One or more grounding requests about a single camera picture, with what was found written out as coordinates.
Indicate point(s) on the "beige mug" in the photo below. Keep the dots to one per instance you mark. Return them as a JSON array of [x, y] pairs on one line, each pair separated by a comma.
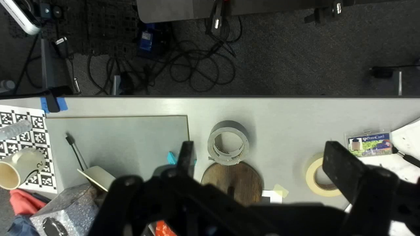
[[20, 168]]

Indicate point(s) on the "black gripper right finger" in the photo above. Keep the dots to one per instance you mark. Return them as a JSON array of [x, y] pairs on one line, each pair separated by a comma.
[[350, 175]]

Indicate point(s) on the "grey duct tape roll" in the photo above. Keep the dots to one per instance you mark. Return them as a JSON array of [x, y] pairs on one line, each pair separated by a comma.
[[228, 159]]

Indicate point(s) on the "AprilTag marker sheet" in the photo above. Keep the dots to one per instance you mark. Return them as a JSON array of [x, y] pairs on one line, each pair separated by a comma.
[[27, 132]]

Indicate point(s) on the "blue tape piece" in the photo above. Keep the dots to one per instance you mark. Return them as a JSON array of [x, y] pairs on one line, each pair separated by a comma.
[[62, 104]]

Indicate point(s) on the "small turquoise object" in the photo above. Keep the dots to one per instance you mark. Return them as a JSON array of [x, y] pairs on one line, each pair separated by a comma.
[[173, 158]]

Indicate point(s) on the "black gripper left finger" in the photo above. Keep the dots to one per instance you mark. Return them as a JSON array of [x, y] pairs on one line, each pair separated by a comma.
[[186, 158]]

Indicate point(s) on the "blue patterned tissue box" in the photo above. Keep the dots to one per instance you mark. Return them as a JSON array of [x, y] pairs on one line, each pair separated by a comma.
[[66, 210]]

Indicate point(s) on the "small colourful box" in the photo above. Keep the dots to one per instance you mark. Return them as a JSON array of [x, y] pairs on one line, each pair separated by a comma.
[[369, 145]]

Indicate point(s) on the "yellow sticky note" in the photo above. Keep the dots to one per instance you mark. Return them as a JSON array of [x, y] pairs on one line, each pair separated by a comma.
[[281, 192]]

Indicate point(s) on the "cream masking tape roll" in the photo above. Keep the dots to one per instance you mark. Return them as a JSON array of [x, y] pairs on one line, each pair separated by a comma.
[[310, 178]]

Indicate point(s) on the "red orange cloth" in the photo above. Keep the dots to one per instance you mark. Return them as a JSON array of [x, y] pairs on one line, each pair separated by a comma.
[[27, 204]]

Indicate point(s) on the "white tube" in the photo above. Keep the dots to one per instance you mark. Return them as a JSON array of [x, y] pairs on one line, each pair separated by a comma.
[[20, 18]]

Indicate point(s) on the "silver foil patch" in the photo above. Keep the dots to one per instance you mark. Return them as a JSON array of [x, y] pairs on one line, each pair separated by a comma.
[[15, 130]]

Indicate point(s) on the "white paper sheets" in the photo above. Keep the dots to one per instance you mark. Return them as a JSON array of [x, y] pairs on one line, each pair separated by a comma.
[[405, 136]]

